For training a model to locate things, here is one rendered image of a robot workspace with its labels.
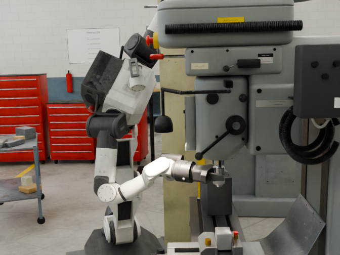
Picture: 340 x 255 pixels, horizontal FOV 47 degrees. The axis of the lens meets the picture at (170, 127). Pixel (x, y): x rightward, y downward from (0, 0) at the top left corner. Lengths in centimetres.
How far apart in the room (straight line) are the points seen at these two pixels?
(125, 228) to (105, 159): 75
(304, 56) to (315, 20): 988
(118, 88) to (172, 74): 150
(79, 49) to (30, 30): 137
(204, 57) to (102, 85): 56
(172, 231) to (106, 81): 206
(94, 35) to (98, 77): 900
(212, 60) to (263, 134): 32
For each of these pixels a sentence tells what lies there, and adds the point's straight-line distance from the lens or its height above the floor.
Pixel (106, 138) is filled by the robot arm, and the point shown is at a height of 137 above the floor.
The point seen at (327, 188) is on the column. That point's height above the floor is 123.
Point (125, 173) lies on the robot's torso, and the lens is 214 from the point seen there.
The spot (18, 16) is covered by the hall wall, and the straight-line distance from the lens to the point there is 1140.
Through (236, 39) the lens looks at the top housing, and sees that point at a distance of 138.
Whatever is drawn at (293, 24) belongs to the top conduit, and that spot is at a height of 179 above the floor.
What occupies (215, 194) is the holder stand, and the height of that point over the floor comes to 105.
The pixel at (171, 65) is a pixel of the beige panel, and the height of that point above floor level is 162.
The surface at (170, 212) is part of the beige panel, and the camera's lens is 349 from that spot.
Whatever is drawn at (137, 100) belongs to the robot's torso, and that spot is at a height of 151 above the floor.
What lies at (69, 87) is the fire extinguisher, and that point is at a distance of 1082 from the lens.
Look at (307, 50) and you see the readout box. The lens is 118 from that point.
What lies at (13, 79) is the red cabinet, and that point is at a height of 140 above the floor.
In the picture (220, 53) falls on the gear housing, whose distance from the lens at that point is 138.
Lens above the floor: 170
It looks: 10 degrees down
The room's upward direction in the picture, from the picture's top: 1 degrees counter-clockwise
